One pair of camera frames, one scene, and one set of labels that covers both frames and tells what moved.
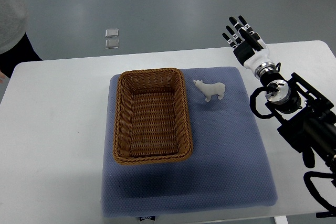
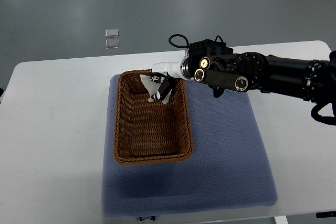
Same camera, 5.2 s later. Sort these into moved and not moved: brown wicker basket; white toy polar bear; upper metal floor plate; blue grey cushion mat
Moved: white toy polar bear
Not moved: blue grey cushion mat; upper metal floor plate; brown wicker basket
